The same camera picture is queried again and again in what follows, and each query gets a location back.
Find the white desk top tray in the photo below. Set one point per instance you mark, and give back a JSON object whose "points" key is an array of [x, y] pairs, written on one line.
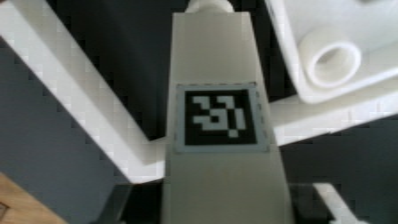
{"points": [[338, 40]]}

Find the white fence bar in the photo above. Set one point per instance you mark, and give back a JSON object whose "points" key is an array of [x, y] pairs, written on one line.
{"points": [[40, 39], [306, 120]]}

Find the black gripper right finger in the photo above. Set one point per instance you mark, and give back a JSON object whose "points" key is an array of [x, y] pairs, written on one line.
{"points": [[320, 207]]}

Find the white left fence bar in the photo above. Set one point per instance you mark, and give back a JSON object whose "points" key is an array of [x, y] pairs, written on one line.
{"points": [[40, 39]]}

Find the white desk leg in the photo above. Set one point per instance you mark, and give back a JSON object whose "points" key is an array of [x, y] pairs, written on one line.
{"points": [[224, 182]]}

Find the white front fence bar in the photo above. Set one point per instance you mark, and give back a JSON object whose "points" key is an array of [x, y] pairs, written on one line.
{"points": [[306, 120]]}

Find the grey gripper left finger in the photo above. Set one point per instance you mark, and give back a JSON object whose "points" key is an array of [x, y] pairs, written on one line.
{"points": [[132, 206]]}

